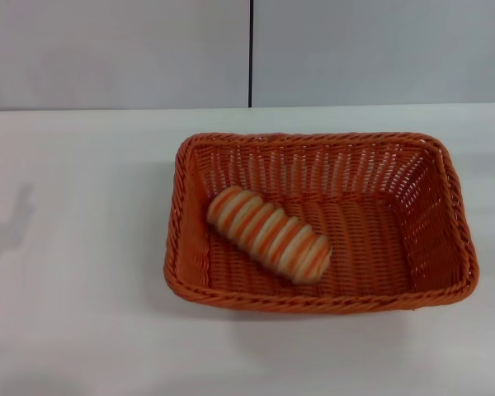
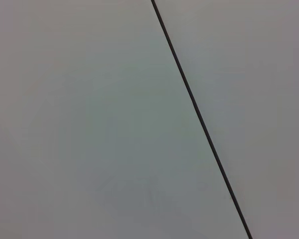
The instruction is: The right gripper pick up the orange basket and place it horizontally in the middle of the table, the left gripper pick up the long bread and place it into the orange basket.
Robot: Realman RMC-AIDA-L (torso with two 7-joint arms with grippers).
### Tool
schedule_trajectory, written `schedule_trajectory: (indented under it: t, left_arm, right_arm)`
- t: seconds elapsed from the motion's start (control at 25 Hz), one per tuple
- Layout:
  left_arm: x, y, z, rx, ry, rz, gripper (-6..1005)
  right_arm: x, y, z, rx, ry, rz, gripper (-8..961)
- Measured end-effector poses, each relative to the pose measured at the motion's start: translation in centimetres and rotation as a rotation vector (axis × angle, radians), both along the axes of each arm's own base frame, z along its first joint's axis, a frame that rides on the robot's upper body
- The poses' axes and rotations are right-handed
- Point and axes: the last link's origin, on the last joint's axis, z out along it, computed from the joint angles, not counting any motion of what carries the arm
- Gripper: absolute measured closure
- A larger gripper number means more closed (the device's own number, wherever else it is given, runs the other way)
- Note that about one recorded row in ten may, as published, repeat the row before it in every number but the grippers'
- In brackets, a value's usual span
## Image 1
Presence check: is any orange white striped bread roll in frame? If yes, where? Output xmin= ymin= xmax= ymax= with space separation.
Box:
xmin=205 ymin=185 xmax=333 ymax=286

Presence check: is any orange woven plastic basket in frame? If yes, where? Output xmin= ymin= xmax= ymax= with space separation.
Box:
xmin=162 ymin=131 xmax=481 ymax=317

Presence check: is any black vertical wall seam strip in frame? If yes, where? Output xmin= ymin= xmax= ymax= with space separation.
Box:
xmin=247 ymin=0 xmax=255 ymax=109

